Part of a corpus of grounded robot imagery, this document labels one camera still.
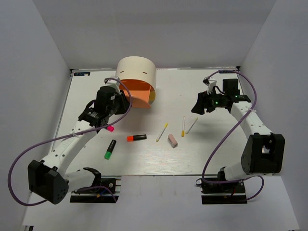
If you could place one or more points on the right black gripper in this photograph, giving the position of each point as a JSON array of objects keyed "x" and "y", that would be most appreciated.
[{"x": 203, "y": 97}]

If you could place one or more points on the left blue label sticker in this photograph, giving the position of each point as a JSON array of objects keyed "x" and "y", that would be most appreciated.
[{"x": 81, "y": 74}]

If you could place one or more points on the orange highlighter marker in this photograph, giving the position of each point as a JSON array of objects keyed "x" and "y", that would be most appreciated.
[{"x": 136, "y": 137}]

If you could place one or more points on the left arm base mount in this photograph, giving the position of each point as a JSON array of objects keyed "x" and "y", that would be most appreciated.
[{"x": 105, "y": 191}]

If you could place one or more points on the pink eraser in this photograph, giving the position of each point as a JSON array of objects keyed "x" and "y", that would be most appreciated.
[{"x": 172, "y": 141}]

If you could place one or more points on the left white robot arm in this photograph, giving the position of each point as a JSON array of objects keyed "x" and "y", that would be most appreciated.
[{"x": 49, "y": 178}]

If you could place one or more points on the yellow white pen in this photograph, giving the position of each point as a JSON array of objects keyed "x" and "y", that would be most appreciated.
[
  {"x": 183, "y": 126},
  {"x": 161, "y": 132},
  {"x": 191, "y": 126}
]

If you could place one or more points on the pink highlighter marker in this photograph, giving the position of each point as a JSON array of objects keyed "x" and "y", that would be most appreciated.
[{"x": 110, "y": 128}]

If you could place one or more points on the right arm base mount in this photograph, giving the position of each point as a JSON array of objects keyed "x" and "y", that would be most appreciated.
[{"x": 222, "y": 194}]

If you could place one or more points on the orange drawer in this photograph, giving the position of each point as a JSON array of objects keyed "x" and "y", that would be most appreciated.
[{"x": 143, "y": 94}]

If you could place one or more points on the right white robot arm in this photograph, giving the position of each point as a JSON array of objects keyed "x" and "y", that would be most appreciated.
[{"x": 263, "y": 152}]

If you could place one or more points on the green highlighter marker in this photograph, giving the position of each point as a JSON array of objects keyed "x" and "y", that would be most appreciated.
[{"x": 110, "y": 149}]

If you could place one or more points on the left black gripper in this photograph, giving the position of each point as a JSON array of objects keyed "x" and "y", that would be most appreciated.
[{"x": 124, "y": 101}]

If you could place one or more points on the cream round drawer organizer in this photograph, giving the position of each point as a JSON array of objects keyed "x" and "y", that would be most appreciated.
[{"x": 135, "y": 67}]

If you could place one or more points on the right blue label sticker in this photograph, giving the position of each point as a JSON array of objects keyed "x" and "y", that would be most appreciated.
[{"x": 227, "y": 71}]

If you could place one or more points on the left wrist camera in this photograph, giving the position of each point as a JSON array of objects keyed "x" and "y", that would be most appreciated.
[{"x": 113, "y": 82}]

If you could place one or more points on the blue label sticker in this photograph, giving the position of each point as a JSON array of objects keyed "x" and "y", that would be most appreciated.
[
  {"x": 227, "y": 71},
  {"x": 81, "y": 74}
]

